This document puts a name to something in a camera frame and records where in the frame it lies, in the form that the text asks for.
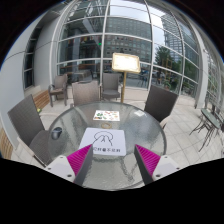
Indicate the far grey wicker chair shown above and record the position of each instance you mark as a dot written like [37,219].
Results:
[85,92]

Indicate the green folding side table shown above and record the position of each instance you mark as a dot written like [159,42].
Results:
[209,121]

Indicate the colourful menu card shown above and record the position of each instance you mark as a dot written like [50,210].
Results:
[106,115]

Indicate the left grey wicker chair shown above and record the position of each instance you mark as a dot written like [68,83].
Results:
[27,123]

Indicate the background centre wicker armchair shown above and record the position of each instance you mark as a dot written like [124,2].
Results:
[110,84]

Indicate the grey wicker chair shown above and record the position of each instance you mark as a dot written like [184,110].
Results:
[160,103]
[27,123]
[85,92]

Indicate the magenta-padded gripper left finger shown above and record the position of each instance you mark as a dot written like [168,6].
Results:
[74,167]

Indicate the right grey wicker chair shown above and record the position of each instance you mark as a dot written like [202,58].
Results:
[160,103]

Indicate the wooden bench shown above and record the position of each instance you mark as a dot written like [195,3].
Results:
[41,99]

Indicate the menu board on stand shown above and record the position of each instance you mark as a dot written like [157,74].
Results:
[125,63]

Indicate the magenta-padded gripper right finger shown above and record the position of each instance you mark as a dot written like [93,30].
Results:
[152,166]

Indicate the background wicker armchair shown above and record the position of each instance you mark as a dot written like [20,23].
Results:
[59,87]
[110,84]

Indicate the round glass table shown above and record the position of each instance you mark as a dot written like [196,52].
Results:
[109,172]

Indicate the background left wicker armchair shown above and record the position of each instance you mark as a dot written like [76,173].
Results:
[59,87]

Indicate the white mouse outline paper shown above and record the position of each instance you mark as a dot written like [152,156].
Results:
[107,142]

